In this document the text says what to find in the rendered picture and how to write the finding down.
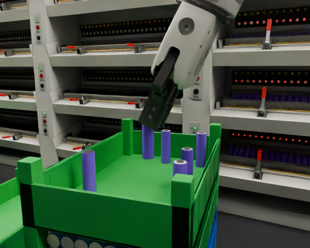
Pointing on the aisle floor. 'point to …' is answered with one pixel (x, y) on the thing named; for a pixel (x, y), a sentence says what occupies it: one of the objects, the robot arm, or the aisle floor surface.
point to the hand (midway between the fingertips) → (155, 112)
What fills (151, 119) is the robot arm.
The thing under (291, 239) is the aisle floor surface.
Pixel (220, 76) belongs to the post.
